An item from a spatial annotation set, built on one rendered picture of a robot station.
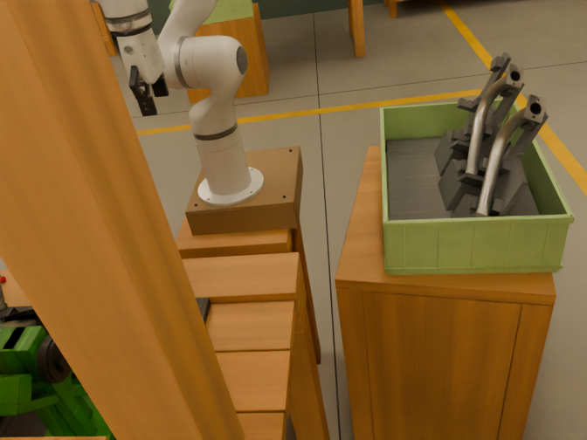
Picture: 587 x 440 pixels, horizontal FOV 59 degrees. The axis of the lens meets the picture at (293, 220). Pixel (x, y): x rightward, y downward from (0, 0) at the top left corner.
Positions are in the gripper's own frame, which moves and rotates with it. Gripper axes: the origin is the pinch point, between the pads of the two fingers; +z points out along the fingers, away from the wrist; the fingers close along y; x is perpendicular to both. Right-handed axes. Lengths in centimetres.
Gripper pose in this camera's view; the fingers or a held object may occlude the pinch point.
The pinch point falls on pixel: (155, 100)
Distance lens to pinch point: 116.7
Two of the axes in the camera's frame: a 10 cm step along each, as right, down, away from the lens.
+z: 1.4, 7.9, 6.0
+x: -9.9, 0.7, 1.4
